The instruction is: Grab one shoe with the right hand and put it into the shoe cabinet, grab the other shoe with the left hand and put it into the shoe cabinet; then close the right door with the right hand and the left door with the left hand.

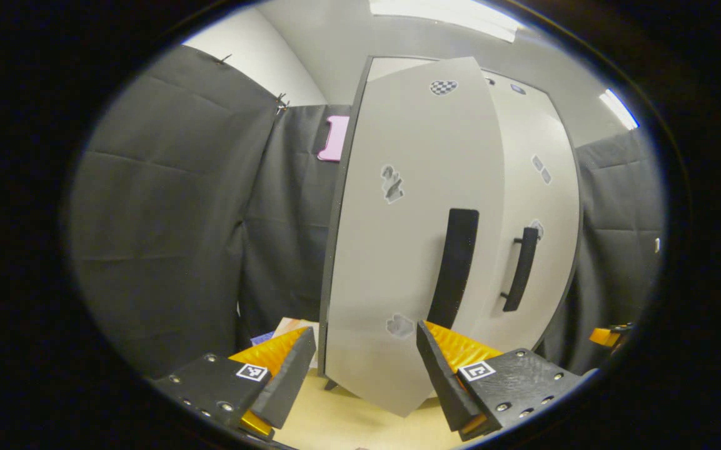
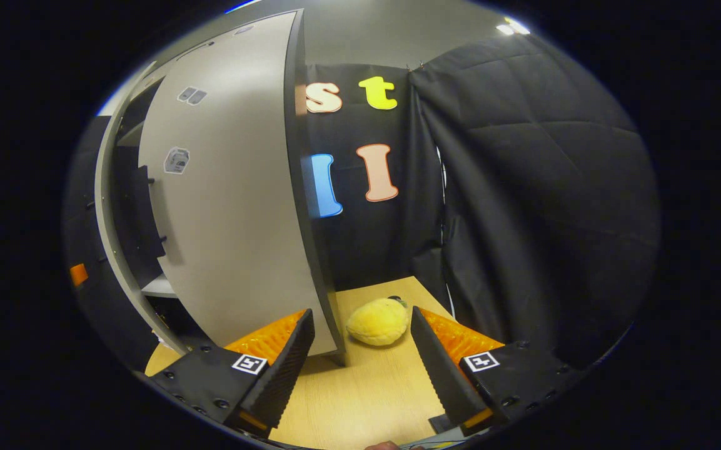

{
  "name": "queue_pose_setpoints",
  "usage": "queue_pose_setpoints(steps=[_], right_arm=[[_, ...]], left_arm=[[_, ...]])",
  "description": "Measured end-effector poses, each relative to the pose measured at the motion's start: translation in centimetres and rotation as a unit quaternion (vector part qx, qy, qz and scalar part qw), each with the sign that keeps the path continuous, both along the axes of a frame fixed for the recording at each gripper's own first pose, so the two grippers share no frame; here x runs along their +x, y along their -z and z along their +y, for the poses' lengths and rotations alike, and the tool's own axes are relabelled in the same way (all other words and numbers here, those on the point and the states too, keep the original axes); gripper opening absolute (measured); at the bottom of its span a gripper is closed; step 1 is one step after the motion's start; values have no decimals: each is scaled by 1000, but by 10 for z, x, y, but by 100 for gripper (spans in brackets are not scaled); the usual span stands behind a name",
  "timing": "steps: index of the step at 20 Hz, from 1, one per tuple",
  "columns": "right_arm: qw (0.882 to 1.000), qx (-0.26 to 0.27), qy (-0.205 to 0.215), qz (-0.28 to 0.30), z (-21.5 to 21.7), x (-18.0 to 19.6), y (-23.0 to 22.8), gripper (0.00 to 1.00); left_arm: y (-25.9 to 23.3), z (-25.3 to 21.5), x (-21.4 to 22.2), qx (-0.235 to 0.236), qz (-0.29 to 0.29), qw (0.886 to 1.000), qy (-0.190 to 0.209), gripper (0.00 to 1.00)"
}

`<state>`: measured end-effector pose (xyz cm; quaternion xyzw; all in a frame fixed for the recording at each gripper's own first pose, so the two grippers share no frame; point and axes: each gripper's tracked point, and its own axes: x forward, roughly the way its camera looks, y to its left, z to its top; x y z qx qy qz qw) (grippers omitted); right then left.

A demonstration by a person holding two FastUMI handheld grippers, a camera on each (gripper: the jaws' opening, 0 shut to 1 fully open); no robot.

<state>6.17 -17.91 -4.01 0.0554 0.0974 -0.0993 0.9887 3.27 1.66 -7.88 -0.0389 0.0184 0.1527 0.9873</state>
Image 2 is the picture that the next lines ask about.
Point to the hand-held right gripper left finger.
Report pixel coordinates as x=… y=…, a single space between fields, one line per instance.
x=285 y=381

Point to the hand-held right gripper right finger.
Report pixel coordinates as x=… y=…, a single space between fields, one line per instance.
x=441 y=375

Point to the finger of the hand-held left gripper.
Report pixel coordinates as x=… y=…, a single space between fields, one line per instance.
x=79 y=274

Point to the grey cabinet door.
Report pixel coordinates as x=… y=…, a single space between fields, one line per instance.
x=105 y=250
x=241 y=219

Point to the grey shoe cabinet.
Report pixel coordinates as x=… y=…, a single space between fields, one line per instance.
x=301 y=206

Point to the yellow plush toy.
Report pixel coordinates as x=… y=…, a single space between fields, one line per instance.
x=378 y=322

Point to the black backdrop cloth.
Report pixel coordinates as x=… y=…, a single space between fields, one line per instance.
x=554 y=206
x=360 y=244

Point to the small ceiling light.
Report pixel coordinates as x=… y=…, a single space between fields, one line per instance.
x=513 y=27

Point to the black flat bracket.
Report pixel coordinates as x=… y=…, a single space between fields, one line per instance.
x=444 y=424

